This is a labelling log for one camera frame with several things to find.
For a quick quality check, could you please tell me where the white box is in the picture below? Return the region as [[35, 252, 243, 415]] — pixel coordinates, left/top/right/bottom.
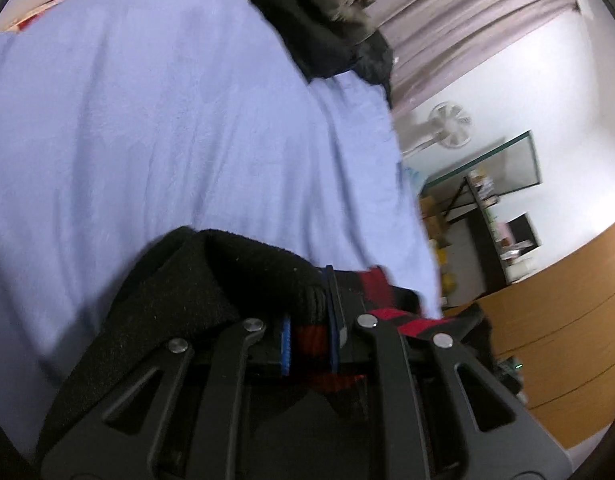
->
[[506, 255, 539, 282]]

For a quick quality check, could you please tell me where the grey bin with yellow bag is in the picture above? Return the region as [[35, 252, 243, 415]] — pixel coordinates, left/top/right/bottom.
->
[[435, 245, 459, 307]]

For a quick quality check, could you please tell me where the green-framed mirror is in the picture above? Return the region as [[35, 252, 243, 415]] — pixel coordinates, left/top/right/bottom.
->
[[420, 130, 544, 199]]

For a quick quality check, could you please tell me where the pink-grey curtain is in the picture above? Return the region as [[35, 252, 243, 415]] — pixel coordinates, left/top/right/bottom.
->
[[337, 0, 584, 112]]

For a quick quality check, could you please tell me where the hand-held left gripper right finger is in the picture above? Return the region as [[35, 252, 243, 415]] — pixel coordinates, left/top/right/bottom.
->
[[323, 264, 571, 480]]

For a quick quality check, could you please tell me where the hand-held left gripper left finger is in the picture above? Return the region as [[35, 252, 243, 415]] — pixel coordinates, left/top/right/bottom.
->
[[40, 312, 294, 480]]

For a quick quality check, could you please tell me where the floral blanket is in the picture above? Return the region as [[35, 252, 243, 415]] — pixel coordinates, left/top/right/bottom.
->
[[0, 0, 83, 36]]

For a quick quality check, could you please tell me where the black shelf desk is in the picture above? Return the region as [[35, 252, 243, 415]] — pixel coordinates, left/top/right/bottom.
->
[[446, 175, 544, 302]]

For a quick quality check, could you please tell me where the black fleece garment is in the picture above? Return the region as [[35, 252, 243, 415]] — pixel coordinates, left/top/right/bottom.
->
[[222, 0, 368, 82]]

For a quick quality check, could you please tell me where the black puffer jacket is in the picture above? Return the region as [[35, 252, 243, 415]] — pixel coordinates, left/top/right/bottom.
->
[[350, 30, 394, 103]]

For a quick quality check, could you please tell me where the white standing fan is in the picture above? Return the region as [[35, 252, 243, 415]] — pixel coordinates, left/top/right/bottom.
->
[[400, 101, 475, 159]]

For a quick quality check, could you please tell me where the large cardboard box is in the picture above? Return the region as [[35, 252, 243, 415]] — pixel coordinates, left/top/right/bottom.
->
[[419, 195, 451, 242]]

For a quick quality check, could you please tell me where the wooden wardrobe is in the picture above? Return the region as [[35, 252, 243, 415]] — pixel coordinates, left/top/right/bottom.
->
[[443, 210, 615, 452]]

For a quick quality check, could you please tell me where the clutter of small shelf packets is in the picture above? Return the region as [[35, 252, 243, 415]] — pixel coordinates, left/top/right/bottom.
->
[[466, 170, 501, 207]]

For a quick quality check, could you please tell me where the blue bed sheet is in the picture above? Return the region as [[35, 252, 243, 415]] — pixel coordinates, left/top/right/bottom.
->
[[0, 0, 445, 456]]

